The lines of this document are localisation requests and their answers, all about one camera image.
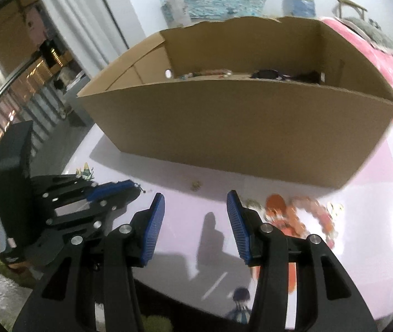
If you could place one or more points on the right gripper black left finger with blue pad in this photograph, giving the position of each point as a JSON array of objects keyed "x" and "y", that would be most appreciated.
[{"x": 64, "y": 298}]

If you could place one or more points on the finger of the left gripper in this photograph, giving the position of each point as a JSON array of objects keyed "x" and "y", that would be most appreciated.
[
  {"x": 103, "y": 191},
  {"x": 107, "y": 210}
]

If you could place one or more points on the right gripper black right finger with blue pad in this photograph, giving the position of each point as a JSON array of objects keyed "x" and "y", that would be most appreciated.
[{"x": 327, "y": 298}]

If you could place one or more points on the dark blue smart watch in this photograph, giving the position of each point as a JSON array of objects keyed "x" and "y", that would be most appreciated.
[{"x": 312, "y": 77}]

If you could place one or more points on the brown cardboard box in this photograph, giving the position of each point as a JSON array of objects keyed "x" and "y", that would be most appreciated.
[{"x": 185, "y": 95}]

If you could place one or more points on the white curtain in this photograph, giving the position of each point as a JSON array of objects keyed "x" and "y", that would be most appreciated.
[{"x": 88, "y": 29}]

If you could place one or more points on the water dispenser with blue bottle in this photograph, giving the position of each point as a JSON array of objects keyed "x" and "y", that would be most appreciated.
[{"x": 299, "y": 8}]

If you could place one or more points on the grey patterned pillow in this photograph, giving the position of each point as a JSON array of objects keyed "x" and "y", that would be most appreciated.
[{"x": 375, "y": 34}]

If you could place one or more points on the wooden chair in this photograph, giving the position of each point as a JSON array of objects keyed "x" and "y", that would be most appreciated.
[{"x": 349, "y": 8}]

